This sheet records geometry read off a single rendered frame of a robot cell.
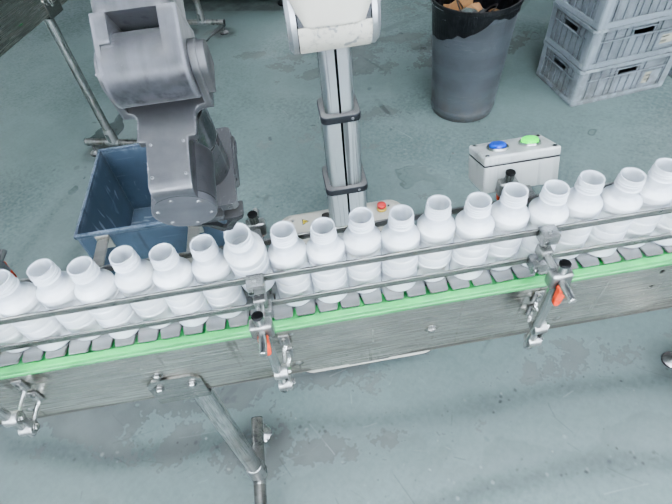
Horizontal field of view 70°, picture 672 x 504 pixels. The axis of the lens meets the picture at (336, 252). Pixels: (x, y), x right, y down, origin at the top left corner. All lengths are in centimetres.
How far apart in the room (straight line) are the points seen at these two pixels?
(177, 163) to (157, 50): 9
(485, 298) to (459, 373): 103
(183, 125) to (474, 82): 242
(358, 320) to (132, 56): 56
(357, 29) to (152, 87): 81
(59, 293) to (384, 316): 51
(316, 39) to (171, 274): 66
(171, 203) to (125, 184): 103
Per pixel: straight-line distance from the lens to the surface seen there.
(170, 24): 42
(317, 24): 115
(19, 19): 258
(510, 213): 78
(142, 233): 114
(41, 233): 285
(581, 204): 83
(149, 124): 45
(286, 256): 72
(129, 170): 142
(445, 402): 183
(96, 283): 79
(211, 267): 73
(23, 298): 84
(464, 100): 283
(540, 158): 93
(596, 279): 95
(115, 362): 90
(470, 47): 266
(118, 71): 42
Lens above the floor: 167
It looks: 50 degrees down
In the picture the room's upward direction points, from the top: 7 degrees counter-clockwise
